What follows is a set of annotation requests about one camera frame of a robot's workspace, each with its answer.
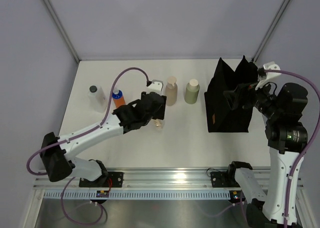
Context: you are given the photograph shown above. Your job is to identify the black canvas bag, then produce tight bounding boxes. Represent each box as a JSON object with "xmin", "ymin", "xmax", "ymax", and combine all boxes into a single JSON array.
[{"xmin": 204, "ymin": 56, "xmax": 258, "ymax": 133}]

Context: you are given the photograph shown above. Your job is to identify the aluminium rail frame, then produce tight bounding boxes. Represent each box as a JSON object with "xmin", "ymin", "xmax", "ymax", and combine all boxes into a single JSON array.
[{"xmin": 32, "ymin": 166, "xmax": 305, "ymax": 188}]

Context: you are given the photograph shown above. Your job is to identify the beige pump bottle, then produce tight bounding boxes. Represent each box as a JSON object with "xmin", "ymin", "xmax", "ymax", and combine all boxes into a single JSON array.
[{"xmin": 165, "ymin": 76, "xmax": 178, "ymax": 106}]

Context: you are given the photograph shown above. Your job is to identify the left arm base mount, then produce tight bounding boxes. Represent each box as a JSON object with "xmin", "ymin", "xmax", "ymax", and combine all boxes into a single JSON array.
[{"xmin": 79, "ymin": 171, "xmax": 124, "ymax": 188}]

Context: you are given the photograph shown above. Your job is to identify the blue orange pump bottle back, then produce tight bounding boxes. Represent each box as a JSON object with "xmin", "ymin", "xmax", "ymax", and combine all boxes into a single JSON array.
[{"xmin": 112, "ymin": 87, "xmax": 126, "ymax": 108}]

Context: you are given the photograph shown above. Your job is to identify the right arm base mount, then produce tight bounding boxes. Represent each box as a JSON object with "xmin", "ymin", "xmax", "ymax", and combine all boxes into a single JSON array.
[{"xmin": 210, "ymin": 171, "xmax": 239, "ymax": 188}]

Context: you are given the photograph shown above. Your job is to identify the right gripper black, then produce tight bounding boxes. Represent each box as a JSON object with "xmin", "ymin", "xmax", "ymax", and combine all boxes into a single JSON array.
[{"xmin": 224, "ymin": 77, "xmax": 282, "ymax": 120}]

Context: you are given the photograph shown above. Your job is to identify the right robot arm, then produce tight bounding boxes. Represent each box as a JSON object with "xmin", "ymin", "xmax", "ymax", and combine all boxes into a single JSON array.
[{"xmin": 223, "ymin": 83, "xmax": 308, "ymax": 227}]

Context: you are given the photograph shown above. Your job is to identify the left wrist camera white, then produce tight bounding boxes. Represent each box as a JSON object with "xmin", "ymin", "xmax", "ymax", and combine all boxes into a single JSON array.
[{"xmin": 146, "ymin": 80, "xmax": 164, "ymax": 95}]

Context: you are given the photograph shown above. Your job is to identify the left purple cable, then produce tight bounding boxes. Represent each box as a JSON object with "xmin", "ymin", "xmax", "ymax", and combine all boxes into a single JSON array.
[{"xmin": 26, "ymin": 67, "xmax": 151, "ymax": 225}]

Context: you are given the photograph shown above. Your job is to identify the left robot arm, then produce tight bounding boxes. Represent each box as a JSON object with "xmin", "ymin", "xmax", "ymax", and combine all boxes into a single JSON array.
[{"xmin": 40, "ymin": 92, "xmax": 167, "ymax": 187}]

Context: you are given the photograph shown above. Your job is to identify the white slotted cable duct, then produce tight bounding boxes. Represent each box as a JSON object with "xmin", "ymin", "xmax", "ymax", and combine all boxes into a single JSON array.
[{"xmin": 43, "ymin": 190, "xmax": 232, "ymax": 200}]

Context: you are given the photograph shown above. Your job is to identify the clear yellow soap bottle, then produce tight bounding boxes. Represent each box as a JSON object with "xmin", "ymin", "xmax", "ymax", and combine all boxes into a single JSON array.
[{"xmin": 153, "ymin": 119, "xmax": 165, "ymax": 130}]

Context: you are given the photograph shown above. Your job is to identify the green bottle white cap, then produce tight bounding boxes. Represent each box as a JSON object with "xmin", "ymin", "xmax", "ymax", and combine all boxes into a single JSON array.
[{"xmin": 184, "ymin": 79, "xmax": 200, "ymax": 104}]

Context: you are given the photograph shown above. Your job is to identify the clear bottle black cap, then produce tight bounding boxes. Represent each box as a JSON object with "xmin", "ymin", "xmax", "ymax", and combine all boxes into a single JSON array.
[{"xmin": 88, "ymin": 85, "xmax": 107, "ymax": 113}]

